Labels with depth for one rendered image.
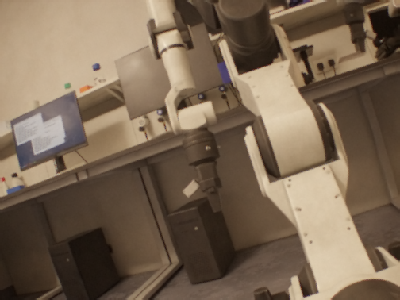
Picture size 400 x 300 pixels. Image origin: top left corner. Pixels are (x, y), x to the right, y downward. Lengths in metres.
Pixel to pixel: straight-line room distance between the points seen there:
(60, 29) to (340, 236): 2.80
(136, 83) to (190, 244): 0.88
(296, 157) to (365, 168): 1.61
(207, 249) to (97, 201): 1.07
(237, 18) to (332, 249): 0.55
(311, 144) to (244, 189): 1.63
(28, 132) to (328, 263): 2.13
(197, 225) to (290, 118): 1.23
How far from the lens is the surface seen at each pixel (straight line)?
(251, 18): 0.91
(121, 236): 2.74
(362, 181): 2.40
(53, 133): 2.41
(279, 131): 0.79
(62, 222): 2.98
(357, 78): 1.58
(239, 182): 2.40
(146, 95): 2.02
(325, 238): 0.72
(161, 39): 1.13
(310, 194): 0.78
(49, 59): 3.19
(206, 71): 1.93
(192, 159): 1.01
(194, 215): 1.94
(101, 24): 2.98
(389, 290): 0.54
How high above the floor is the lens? 0.58
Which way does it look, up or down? 2 degrees up
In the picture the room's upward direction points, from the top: 18 degrees counter-clockwise
